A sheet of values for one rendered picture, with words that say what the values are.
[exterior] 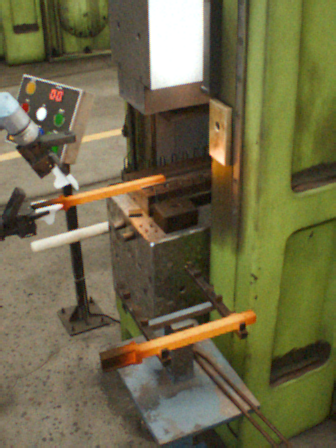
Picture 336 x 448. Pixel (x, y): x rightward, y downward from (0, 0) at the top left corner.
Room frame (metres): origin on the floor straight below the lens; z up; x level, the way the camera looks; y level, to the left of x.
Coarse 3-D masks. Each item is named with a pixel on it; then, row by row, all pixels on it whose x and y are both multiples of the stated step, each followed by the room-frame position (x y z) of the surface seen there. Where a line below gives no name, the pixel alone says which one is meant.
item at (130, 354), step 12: (252, 312) 1.15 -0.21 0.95; (204, 324) 1.11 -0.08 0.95; (216, 324) 1.11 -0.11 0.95; (228, 324) 1.11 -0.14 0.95; (168, 336) 1.07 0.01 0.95; (180, 336) 1.07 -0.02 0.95; (192, 336) 1.07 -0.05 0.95; (204, 336) 1.08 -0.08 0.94; (120, 348) 1.02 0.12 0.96; (132, 348) 1.02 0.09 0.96; (144, 348) 1.03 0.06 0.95; (156, 348) 1.03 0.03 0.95; (168, 348) 1.05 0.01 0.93; (108, 360) 1.00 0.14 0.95; (120, 360) 1.01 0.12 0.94; (132, 360) 1.02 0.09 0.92
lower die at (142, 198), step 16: (192, 160) 1.95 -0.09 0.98; (208, 160) 1.93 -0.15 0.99; (128, 176) 1.84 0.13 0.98; (144, 176) 1.82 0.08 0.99; (192, 176) 1.80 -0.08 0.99; (208, 176) 1.80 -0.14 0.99; (144, 192) 1.70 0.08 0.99; (160, 192) 1.70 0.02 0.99; (176, 192) 1.72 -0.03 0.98; (144, 208) 1.70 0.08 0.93
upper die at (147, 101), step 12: (120, 72) 1.83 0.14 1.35; (120, 84) 1.84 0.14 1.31; (132, 84) 1.75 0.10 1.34; (180, 84) 1.73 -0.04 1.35; (192, 84) 1.75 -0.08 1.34; (132, 96) 1.75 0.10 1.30; (144, 96) 1.68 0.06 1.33; (156, 96) 1.69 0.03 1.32; (168, 96) 1.71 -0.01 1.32; (180, 96) 1.73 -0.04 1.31; (192, 96) 1.75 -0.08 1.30; (204, 96) 1.76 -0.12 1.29; (144, 108) 1.68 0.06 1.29; (156, 108) 1.69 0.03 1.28; (168, 108) 1.71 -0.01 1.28
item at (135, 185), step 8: (152, 176) 1.78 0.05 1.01; (160, 176) 1.78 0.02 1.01; (120, 184) 1.73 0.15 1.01; (128, 184) 1.72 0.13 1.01; (136, 184) 1.73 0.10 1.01; (144, 184) 1.74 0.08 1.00; (88, 192) 1.67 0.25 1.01; (96, 192) 1.67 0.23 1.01; (104, 192) 1.68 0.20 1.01; (112, 192) 1.69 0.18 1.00; (120, 192) 1.70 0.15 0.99; (128, 192) 1.71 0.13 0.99; (48, 200) 1.62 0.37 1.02; (56, 200) 1.62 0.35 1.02; (64, 200) 1.61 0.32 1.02; (72, 200) 1.63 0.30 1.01; (80, 200) 1.64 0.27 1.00; (88, 200) 1.65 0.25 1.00; (64, 208) 1.61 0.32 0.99
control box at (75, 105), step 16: (32, 80) 2.28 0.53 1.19; (32, 96) 2.24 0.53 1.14; (48, 96) 2.19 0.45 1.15; (64, 96) 2.14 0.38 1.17; (80, 96) 2.10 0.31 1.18; (32, 112) 2.20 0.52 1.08; (48, 112) 2.15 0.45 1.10; (64, 112) 2.11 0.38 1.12; (80, 112) 2.10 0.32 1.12; (48, 128) 2.11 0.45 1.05; (64, 128) 2.07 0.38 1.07; (80, 128) 2.09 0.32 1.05; (16, 144) 2.17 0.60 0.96; (64, 144) 2.03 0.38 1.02; (64, 160) 2.02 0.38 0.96
